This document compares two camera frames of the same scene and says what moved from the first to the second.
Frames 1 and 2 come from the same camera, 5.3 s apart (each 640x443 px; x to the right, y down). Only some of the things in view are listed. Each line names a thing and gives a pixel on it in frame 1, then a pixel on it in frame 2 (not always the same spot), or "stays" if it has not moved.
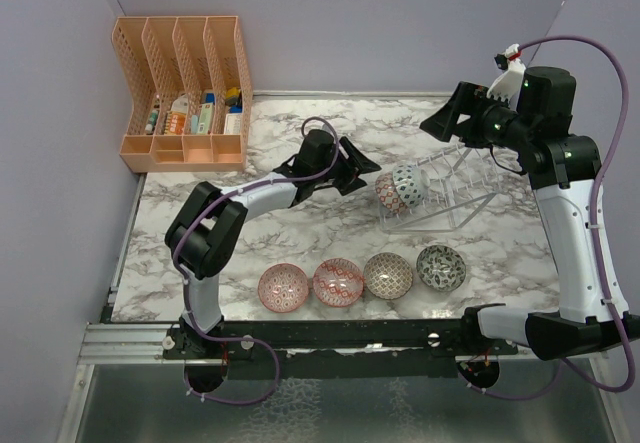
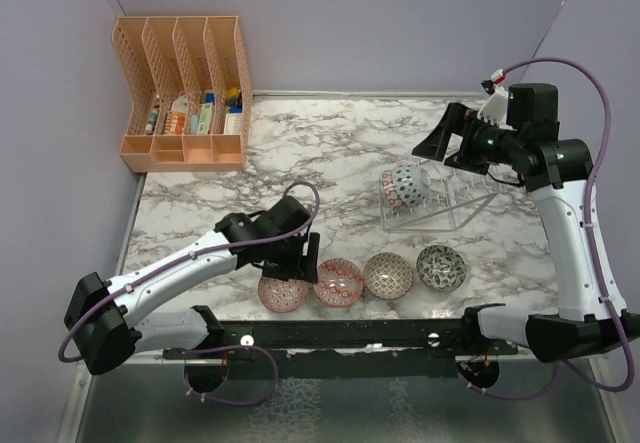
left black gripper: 348,183 to 303,265
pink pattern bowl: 283,287 stays
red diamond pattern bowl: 338,282 stays
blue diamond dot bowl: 412,183 stays
